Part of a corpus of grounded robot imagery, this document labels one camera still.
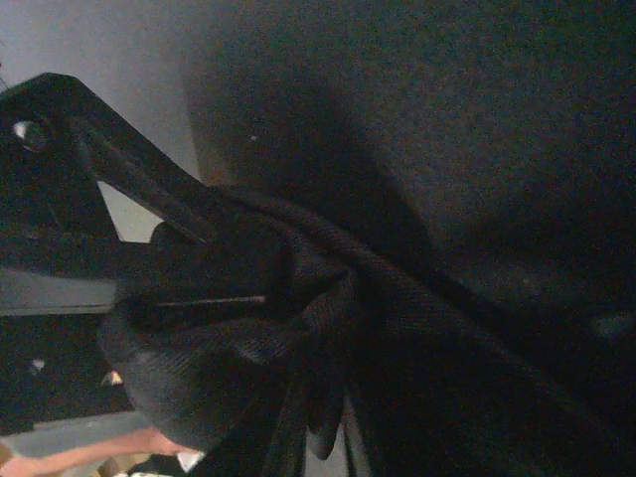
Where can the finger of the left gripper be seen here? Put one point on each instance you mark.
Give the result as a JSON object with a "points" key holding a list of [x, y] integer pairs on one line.
{"points": [[59, 243], [53, 369]]}

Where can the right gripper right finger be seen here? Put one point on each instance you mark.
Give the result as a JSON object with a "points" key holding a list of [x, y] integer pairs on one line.
{"points": [[358, 452]]}

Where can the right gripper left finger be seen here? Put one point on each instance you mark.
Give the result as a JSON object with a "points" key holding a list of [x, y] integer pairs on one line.
{"points": [[270, 442]]}

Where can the black necktie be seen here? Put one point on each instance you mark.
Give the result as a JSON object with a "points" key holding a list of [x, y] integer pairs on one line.
{"points": [[436, 394]]}

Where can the bare human hand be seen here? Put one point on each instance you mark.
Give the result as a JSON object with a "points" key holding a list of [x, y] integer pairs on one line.
{"points": [[144, 441]]}

